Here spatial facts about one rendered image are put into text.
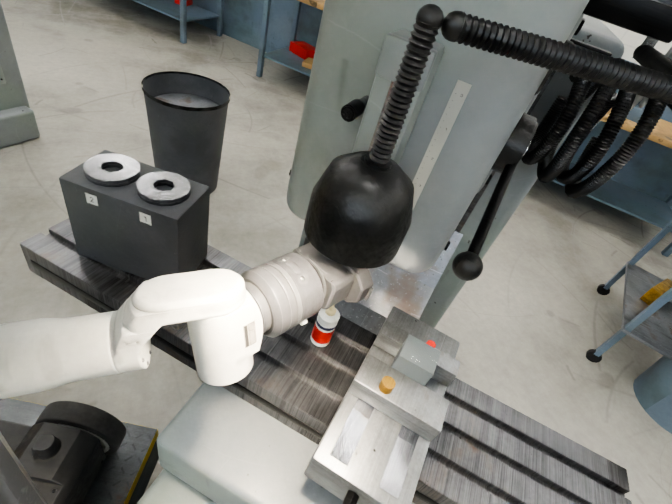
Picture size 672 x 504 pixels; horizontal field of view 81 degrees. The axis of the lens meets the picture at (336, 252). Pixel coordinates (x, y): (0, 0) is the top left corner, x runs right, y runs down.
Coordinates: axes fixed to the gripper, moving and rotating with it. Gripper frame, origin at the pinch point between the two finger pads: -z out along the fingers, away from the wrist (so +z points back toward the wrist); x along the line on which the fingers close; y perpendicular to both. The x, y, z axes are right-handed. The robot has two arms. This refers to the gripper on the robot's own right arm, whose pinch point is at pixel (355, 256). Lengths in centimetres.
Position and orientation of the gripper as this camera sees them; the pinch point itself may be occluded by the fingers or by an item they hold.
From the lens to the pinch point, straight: 58.5
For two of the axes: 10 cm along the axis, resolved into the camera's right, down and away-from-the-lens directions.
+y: -2.5, 7.2, 6.4
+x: -6.7, -6.1, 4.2
